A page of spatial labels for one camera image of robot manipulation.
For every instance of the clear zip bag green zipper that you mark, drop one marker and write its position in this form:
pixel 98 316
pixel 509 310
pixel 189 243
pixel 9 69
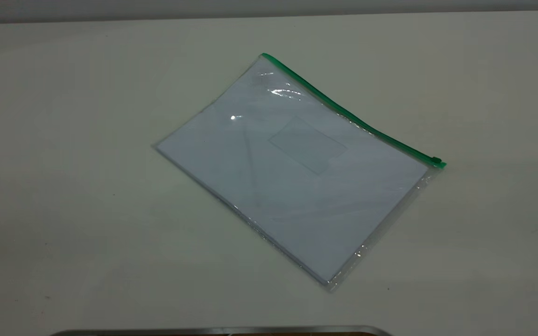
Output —
pixel 297 177

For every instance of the green zipper slider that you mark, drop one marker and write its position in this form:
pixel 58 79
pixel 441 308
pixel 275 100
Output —
pixel 435 161

